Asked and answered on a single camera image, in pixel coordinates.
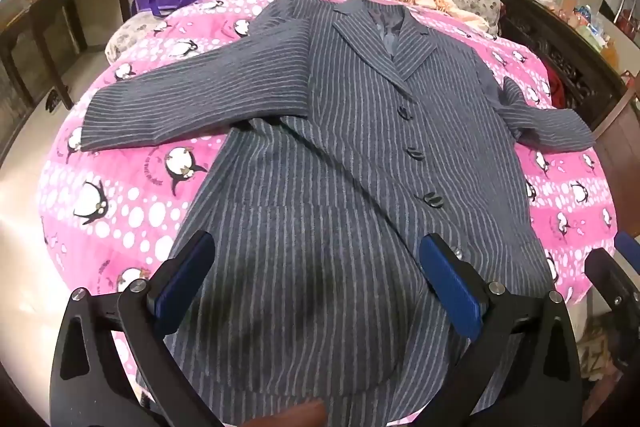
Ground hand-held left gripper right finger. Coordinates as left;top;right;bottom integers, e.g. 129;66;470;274
419;233;583;427

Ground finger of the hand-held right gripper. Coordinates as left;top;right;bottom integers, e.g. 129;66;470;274
584;231;640;323

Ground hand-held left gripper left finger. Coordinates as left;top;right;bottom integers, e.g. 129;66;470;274
50;229;226;427

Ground grey striped suit jacket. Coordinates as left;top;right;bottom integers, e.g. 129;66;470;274
80;0;597;427

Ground pink penguin print blanket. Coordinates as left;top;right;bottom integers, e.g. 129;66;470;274
37;0;618;427

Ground brown wooden furniture panel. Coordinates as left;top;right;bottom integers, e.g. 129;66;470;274
595;82;640;168

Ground dark carved wooden cabinet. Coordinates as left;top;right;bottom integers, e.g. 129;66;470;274
497;0;636;128

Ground cluttered bottles and packets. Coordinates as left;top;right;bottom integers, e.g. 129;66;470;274
515;0;621;68

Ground dark wooden side table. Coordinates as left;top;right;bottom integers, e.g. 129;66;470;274
0;0;133;108

